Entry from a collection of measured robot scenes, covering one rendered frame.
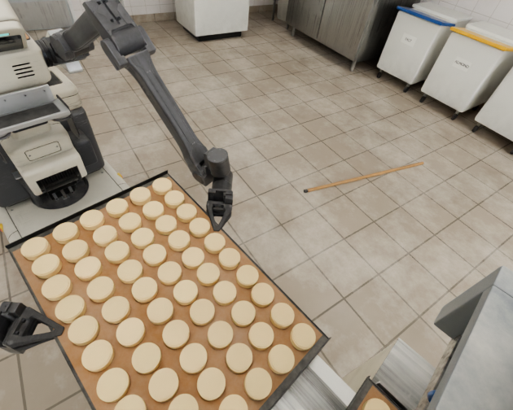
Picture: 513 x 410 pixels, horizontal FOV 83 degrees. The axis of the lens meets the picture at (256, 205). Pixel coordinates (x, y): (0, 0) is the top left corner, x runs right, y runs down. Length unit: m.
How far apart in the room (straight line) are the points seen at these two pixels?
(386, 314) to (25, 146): 1.87
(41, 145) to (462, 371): 1.42
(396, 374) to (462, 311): 0.26
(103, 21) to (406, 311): 1.85
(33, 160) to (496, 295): 1.48
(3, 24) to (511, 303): 1.31
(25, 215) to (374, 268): 1.95
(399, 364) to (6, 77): 1.40
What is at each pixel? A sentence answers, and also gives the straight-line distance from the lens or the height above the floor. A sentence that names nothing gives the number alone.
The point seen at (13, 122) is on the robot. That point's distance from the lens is 1.29.
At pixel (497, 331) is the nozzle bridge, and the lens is 0.51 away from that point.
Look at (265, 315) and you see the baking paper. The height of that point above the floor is 0.91.
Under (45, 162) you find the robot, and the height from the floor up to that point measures 0.67.
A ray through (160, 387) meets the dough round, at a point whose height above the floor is 0.93.
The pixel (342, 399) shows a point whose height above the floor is 0.90.
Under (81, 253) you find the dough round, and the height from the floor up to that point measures 0.95.
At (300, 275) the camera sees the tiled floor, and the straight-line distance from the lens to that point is 1.79.
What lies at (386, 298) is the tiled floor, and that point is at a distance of 1.92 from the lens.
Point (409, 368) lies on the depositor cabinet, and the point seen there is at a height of 0.84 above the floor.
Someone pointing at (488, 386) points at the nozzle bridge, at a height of 1.18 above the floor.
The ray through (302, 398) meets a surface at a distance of 0.72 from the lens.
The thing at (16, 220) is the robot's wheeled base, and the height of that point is 0.28.
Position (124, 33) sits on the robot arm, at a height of 1.25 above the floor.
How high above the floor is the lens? 1.53
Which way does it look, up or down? 48 degrees down
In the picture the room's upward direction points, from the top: 9 degrees clockwise
